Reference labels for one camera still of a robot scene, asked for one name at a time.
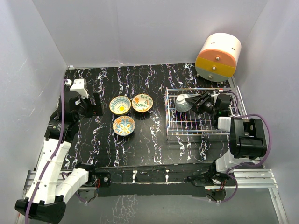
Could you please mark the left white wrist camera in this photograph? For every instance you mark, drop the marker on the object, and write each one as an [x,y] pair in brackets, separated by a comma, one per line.
[79,86]

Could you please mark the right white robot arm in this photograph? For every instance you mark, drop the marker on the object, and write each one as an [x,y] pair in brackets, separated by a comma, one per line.
[247,139]

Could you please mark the white floral leaf bowl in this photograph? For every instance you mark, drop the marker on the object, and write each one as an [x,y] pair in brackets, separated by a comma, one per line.
[142,103]

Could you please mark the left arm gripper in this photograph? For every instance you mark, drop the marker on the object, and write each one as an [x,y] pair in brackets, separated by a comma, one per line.
[96,109]

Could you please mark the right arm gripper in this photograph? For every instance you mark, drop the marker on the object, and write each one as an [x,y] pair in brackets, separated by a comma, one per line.
[198,108]

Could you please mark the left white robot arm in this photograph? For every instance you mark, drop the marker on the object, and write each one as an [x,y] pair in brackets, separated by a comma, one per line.
[46,199]

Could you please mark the grey hexagon red-rim bowl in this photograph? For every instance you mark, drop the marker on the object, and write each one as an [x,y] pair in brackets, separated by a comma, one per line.
[181,105]

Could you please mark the orange blue ornate bowl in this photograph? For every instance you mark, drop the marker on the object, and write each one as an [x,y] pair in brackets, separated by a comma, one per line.
[123,125]

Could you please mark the yellow blue mandala bowl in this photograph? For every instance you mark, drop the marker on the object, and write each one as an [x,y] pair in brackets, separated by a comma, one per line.
[120,105]

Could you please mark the round pastel drawer cabinet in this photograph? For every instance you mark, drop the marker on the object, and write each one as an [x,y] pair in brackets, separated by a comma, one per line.
[218,58]

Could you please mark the white wire dish rack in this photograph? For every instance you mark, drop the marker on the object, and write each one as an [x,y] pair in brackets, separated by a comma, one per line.
[191,124]

